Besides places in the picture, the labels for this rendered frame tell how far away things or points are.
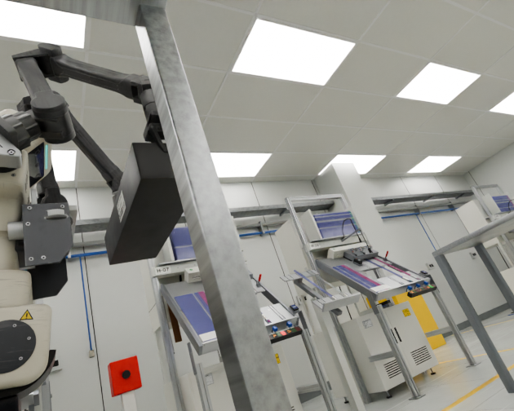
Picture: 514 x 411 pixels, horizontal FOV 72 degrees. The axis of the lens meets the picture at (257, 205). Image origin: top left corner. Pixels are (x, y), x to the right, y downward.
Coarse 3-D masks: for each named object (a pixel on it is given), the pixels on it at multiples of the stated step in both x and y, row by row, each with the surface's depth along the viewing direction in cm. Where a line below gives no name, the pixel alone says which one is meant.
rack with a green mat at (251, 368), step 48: (48, 0) 36; (96, 0) 37; (144, 0) 39; (144, 48) 38; (192, 96) 35; (192, 144) 32; (192, 192) 30; (192, 240) 30; (240, 288) 27; (240, 336) 25; (240, 384) 24
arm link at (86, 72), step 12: (48, 48) 109; (60, 48) 112; (60, 60) 110; (72, 60) 111; (60, 72) 112; (72, 72) 110; (84, 72) 108; (96, 72) 107; (108, 72) 107; (96, 84) 109; (108, 84) 107; (120, 84) 105; (132, 84) 103; (132, 96) 105
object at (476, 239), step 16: (496, 224) 181; (512, 224) 195; (464, 240) 197; (480, 240) 211; (480, 256) 231; (448, 272) 207; (496, 272) 223; (464, 304) 201; (512, 304) 216; (480, 320) 197; (480, 336) 195; (496, 352) 190; (496, 368) 189; (512, 384) 183
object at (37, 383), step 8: (48, 360) 78; (48, 368) 77; (40, 376) 76; (32, 384) 74; (40, 384) 83; (0, 392) 71; (8, 392) 72; (16, 392) 73; (24, 392) 77; (0, 400) 71; (8, 400) 71; (16, 400) 72; (0, 408) 70; (8, 408) 71; (16, 408) 71
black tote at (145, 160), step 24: (144, 144) 91; (144, 168) 88; (168, 168) 91; (120, 192) 105; (144, 192) 92; (168, 192) 96; (120, 216) 107; (144, 216) 104; (168, 216) 109; (120, 240) 112; (144, 240) 119
